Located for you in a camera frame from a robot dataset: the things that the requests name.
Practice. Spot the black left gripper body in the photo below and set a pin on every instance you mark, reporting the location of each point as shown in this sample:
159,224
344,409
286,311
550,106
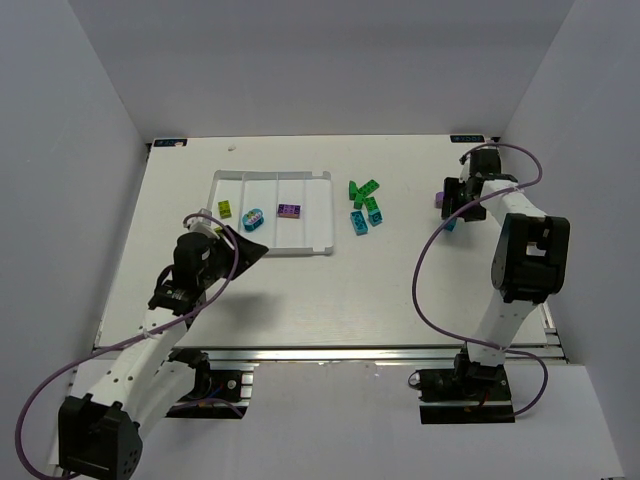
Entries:
230,255

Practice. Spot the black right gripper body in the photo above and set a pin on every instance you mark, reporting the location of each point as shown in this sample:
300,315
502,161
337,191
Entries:
455,198

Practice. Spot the purple green teal lego stack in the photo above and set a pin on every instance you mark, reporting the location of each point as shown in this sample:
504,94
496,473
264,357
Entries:
450,226

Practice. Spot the teal oval flower lego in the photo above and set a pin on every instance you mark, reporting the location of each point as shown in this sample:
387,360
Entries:
252,219

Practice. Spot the lime green lego brick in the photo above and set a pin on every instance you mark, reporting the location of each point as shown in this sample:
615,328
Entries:
224,209

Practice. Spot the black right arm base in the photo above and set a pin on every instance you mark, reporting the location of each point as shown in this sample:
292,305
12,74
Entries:
466,393

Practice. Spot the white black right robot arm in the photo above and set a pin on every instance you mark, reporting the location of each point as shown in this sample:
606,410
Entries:
530,259

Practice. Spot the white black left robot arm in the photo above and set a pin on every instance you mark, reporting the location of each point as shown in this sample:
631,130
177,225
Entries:
100,434

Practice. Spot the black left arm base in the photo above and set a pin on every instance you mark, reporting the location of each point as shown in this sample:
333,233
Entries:
220,390

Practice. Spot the purple arch lego brick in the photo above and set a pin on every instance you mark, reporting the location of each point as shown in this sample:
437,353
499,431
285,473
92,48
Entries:
439,199

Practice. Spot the black corner label right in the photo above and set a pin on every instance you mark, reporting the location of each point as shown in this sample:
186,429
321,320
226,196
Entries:
467,138

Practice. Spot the black corner label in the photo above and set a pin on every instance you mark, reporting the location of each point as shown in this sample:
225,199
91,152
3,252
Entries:
170,143
467,138

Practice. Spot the white divided sorting tray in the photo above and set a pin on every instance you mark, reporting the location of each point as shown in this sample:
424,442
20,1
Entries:
311,234

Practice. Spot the green lego brick upper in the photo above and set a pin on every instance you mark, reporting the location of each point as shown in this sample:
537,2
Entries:
369,188

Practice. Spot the teal small lego brick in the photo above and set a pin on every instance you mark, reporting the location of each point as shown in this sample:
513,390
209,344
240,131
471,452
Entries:
375,217

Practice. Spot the green lego brick lower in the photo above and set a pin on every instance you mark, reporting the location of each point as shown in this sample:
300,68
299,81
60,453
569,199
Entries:
368,202

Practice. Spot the teal long lego brick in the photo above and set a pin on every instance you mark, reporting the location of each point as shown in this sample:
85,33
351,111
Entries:
359,222

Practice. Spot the green slanted lego brick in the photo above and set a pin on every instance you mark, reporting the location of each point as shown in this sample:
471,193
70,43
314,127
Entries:
352,190

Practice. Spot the black corner label left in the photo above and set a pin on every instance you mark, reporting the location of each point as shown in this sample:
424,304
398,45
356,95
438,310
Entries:
170,143

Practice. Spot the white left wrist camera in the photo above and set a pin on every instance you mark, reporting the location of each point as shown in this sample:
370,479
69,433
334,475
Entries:
201,223

